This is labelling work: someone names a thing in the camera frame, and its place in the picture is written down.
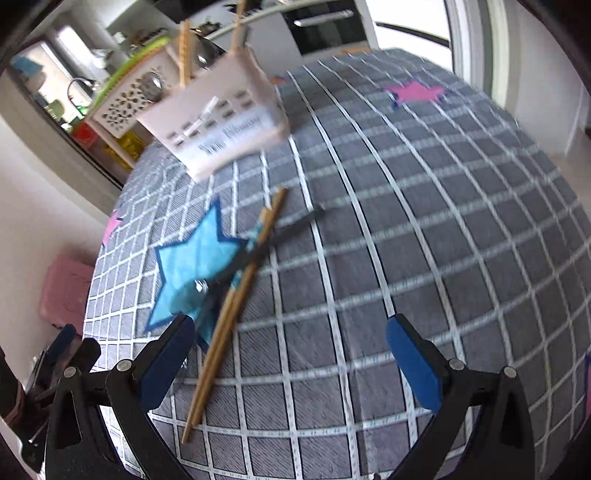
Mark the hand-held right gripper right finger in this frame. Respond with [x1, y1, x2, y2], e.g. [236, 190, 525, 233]
[385, 313, 536, 480]

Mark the pink star sticker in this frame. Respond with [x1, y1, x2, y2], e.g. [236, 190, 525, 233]
[102, 210, 125, 247]
[383, 80, 448, 109]

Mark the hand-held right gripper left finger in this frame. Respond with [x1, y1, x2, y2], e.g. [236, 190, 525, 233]
[44, 315, 197, 480]

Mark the red plastic crate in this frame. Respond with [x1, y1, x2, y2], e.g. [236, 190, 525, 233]
[71, 121, 100, 148]

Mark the metal spoon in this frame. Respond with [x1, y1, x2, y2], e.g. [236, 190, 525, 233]
[139, 71, 166, 100]
[193, 34, 222, 68]

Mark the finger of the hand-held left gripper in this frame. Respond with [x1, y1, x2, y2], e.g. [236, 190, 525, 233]
[46, 323, 78, 370]
[69, 338, 102, 372]

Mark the beige plastic utensil holder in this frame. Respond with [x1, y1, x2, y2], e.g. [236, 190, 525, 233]
[136, 44, 289, 183]

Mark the pink plastic stool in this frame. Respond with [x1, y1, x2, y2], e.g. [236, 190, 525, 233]
[39, 253, 98, 329]

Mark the grey checkered tablecloth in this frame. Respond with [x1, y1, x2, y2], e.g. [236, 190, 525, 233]
[83, 46, 591, 480]

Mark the yellow printed package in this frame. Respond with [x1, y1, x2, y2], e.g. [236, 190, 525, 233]
[104, 131, 144, 169]

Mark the black built-in oven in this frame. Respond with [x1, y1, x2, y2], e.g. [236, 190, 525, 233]
[281, 0, 370, 56]

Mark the green plastic tray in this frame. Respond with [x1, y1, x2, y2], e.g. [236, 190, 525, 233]
[90, 37, 183, 116]

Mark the white refrigerator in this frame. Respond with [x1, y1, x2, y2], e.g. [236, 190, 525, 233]
[367, 0, 453, 49]

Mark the black chopstick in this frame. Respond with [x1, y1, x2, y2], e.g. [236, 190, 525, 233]
[203, 207, 326, 289]

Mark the beige perforated cart basket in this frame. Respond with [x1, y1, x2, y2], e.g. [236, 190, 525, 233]
[85, 44, 185, 139]

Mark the blue paper star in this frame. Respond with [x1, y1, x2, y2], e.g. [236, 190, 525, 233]
[144, 198, 252, 344]

